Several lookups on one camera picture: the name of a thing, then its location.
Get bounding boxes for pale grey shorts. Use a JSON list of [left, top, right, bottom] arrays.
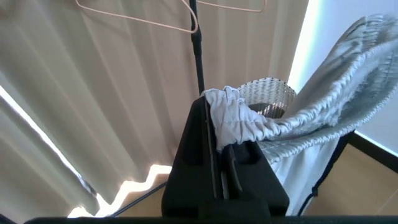
[[203, 14, 398, 217]]

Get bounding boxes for black clothes rack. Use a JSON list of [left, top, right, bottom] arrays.
[[110, 0, 206, 218]]

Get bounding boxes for white laundry basket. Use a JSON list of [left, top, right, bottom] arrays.
[[238, 77, 298, 119]]

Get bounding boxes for beige curtain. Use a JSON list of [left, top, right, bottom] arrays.
[[0, 0, 310, 223]]

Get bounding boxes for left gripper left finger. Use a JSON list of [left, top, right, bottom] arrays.
[[161, 96, 223, 218]]

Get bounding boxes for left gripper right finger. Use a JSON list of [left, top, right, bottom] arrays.
[[221, 141, 290, 217]]

